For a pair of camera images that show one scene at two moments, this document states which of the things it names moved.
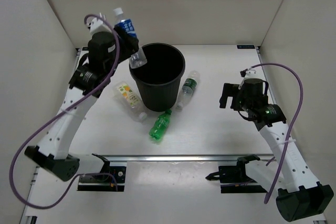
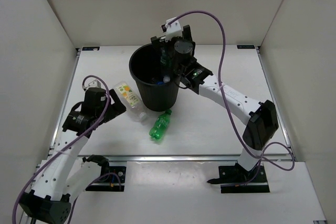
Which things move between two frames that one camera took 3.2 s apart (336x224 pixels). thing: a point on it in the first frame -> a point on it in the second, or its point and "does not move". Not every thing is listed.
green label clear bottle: [189, 85] -> [166, 61]
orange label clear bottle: [129, 100] does not move
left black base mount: [104, 181] does not move
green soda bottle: [160, 125] does not move
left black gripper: [129, 46] -> [116, 109]
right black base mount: [233, 179] does not move
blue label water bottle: [139, 59] -> [166, 79]
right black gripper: [230, 90] -> [159, 43]
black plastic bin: [158, 78] does not move
